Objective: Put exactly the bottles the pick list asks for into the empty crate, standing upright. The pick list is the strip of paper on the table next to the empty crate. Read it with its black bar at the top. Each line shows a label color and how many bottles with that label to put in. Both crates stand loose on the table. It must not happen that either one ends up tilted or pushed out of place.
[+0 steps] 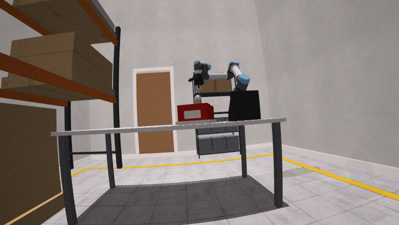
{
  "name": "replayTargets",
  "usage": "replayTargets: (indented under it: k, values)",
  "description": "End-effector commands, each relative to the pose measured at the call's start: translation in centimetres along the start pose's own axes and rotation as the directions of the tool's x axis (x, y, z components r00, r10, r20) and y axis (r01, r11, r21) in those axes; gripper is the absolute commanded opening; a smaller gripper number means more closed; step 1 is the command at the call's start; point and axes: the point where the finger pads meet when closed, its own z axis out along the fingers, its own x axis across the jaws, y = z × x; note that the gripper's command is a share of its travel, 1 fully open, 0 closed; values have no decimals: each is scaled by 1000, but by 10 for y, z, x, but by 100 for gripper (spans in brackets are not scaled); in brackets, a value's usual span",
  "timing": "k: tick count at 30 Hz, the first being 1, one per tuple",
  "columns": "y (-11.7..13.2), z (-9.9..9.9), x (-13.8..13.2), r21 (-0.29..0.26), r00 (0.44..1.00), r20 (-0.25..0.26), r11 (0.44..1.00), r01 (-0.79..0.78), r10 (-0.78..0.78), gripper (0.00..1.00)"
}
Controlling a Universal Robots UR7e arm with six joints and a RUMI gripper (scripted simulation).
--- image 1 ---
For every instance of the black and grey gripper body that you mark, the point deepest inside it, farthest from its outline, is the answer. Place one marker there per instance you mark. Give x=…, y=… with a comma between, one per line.
x=200, y=79

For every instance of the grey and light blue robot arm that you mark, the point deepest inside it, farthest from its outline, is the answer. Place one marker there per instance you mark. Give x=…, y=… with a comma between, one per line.
x=233, y=70

